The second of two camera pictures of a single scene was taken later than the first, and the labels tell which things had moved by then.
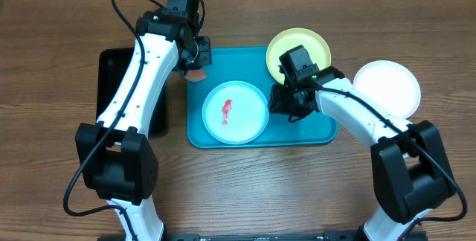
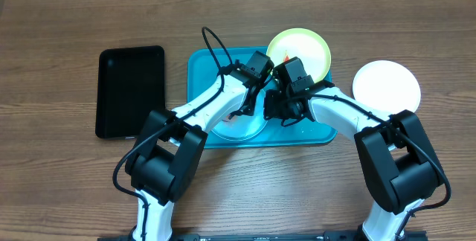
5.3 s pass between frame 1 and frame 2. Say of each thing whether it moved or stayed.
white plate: stayed
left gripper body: moved
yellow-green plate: stayed
